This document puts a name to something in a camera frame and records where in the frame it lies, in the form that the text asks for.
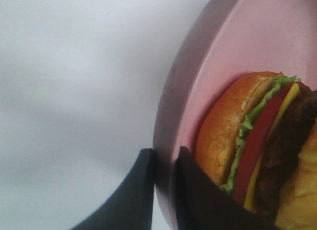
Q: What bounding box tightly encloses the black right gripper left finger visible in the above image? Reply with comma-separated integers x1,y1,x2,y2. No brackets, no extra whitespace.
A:
73,149,155,230

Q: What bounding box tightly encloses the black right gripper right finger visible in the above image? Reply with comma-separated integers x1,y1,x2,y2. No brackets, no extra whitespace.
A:
175,147,276,230

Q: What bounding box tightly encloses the burger with sesame-free bun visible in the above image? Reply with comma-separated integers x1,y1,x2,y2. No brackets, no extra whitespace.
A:
195,72,317,230

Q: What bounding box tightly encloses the pink round plate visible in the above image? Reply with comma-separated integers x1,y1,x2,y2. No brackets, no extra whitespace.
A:
153,0,317,230

